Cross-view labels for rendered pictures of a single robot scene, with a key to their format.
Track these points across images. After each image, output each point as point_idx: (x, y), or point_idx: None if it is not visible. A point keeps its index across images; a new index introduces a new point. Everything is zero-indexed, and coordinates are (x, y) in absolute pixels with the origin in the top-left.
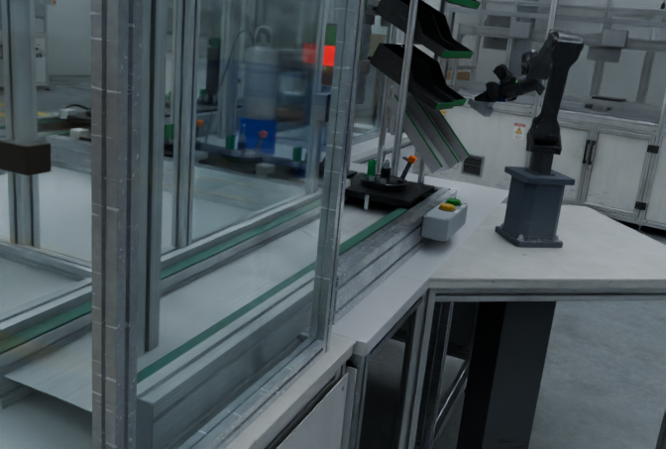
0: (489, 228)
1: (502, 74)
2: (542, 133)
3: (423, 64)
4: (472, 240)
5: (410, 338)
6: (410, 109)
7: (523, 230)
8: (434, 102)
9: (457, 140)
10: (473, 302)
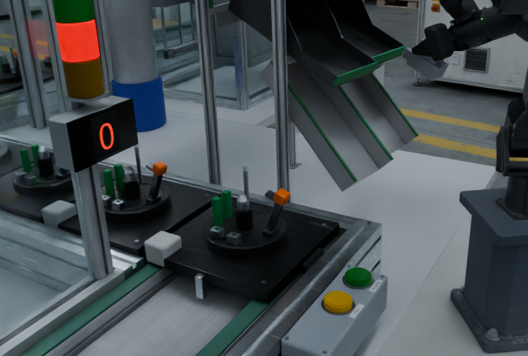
0: (441, 288)
1: (456, 8)
2: (527, 137)
3: (320, 0)
4: (401, 337)
5: None
6: (311, 74)
7: (497, 321)
8: (331, 74)
9: (396, 111)
10: None
